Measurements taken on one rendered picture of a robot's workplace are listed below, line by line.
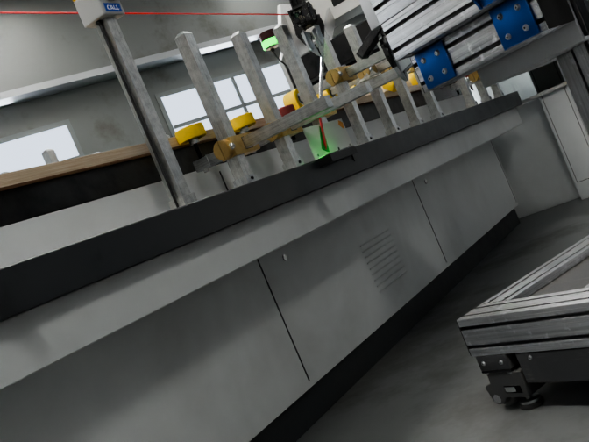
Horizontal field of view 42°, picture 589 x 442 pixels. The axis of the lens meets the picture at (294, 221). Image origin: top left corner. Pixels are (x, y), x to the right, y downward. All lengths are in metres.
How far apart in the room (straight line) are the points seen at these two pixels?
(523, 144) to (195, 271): 3.24
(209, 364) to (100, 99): 5.83
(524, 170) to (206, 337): 3.06
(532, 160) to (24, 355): 3.72
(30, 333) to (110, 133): 6.20
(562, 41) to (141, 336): 1.11
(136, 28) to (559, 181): 4.81
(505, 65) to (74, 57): 6.24
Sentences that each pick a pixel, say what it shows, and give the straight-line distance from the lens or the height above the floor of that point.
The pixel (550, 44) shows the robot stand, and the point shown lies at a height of 0.70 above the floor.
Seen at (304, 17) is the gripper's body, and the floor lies 1.11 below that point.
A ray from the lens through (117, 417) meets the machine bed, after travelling 1.72.
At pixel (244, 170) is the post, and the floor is 0.74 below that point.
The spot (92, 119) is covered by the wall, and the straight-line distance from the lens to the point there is 7.51.
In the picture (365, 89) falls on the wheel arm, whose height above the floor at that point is 0.81.
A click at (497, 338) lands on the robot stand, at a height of 0.18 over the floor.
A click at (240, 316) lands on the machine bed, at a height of 0.39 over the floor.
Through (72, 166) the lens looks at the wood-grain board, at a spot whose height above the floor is 0.88.
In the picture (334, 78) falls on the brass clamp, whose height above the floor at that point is 0.94.
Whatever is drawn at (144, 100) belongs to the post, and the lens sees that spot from 1.75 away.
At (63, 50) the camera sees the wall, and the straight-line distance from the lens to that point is 7.68.
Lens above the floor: 0.61
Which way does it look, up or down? 1 degrees down
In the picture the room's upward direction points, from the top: 23 degrees counter-clockwise
